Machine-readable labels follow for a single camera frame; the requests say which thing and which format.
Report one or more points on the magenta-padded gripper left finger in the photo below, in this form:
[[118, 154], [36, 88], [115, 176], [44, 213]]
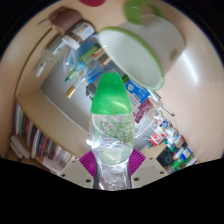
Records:
[[75, 171]]

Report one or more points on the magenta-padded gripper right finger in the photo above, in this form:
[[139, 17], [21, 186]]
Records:
[[150, 170]]

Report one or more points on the clear bottle with green cap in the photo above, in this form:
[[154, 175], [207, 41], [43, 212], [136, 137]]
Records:
[[111, 98]]

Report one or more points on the green plastic container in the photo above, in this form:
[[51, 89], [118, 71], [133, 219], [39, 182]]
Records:
[[179, 165]]

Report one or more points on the red and white canister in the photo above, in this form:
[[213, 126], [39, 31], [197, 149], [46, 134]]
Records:
[[156, 138]]

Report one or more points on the white bottle with blue label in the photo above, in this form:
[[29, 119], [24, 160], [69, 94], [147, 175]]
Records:
[[185, 152]]

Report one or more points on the wooden shelf unit with books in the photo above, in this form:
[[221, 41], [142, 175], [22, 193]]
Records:
[[36, 140]]

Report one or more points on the pink pouch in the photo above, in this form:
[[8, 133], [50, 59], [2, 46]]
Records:
[[143, 111]]

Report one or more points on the blue and white carton box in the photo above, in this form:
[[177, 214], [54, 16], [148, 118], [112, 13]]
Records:
[[138, 91]]

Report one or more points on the slim bottle with green cap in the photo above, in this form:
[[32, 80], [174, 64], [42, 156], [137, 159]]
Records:
[[80, 65]]

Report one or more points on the white mug with green rim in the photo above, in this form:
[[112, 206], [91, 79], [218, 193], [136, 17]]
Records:
[[136, 50]]

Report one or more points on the brown jar with white lid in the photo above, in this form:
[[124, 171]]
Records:
[[81, 33]]

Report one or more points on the brown mug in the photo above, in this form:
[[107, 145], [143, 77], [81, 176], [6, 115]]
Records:
[[68, 20]]

